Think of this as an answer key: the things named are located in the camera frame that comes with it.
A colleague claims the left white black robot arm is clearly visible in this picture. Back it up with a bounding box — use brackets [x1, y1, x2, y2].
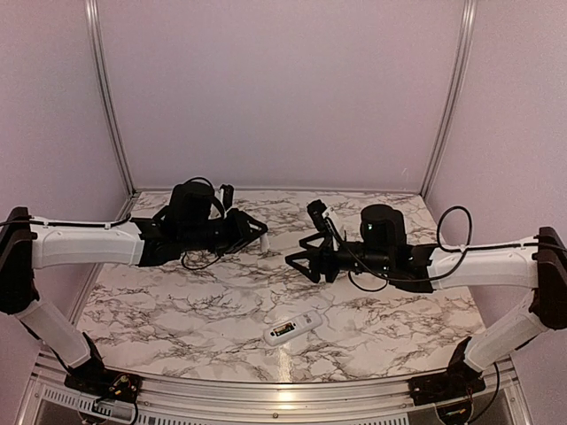
[1, 178, 268, 394]

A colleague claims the left aluminium frame post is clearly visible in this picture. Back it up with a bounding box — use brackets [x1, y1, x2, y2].
[84, 0, 136, 196]

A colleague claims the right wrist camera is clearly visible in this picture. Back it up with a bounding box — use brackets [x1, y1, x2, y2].
[307, 199, 345, 235]

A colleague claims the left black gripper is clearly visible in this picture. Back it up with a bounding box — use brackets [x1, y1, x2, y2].
[181, 206, 268, 256]

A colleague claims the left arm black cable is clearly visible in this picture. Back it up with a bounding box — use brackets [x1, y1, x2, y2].
[0, 177, 231, 272]

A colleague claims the front aluminium rail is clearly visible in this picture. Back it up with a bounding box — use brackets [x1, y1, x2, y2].
[16, 352, 532, 424]

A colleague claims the white remote control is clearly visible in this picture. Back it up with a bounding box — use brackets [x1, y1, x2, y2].
[263, 310, 322, 346]

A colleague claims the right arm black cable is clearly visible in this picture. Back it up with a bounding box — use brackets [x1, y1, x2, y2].
[327, 205, 541, 293]

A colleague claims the black green AAA battery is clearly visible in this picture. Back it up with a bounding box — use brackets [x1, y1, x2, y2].
[274, 327, 295, 337]

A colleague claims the right aluminium frame post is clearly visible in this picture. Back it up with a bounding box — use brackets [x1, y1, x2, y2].
[419, 0, 478, 200]

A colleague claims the gold AAA battery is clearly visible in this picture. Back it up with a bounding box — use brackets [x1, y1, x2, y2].
[273, 323, 295, 336]

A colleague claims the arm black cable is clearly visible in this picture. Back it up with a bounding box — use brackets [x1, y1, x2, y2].
[0, 177, 231, 272]
[327, 205, 541, 293]

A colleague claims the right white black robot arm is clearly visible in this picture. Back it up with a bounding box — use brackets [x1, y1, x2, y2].
[285, 200, 566, 397]

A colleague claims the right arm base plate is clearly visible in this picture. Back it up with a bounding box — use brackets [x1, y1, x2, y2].
[408, 371, 486, 406]

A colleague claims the aluminium frame post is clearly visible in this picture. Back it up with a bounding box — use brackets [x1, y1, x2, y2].
[419, 0, 478, 200]
[84, 0, 136, 196]

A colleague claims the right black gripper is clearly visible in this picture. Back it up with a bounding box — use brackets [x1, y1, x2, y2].
[285, 231, 392, 283]

